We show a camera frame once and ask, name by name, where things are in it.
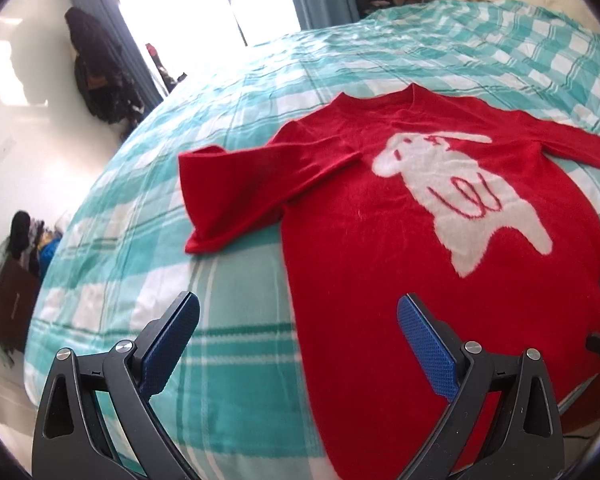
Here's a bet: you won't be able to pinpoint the red item by window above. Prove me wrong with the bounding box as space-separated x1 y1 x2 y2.
146 42 171 93

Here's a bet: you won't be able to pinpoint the bed with teal plaid sheet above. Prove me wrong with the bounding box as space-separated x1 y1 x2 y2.
24 0 600 480

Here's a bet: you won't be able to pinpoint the heap of dark belongings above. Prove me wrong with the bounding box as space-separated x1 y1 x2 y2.
6 210 63 282

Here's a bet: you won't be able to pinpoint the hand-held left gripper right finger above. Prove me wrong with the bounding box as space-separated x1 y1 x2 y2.
395 294 566 480

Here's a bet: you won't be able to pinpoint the dark clothes hanging on wall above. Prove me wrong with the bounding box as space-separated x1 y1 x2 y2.
64 7 148 126

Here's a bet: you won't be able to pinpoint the red sweater with white animal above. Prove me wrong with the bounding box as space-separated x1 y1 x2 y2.
178 84 600 480

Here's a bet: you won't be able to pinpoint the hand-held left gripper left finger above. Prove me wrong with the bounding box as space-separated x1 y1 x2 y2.
31 291 201 480

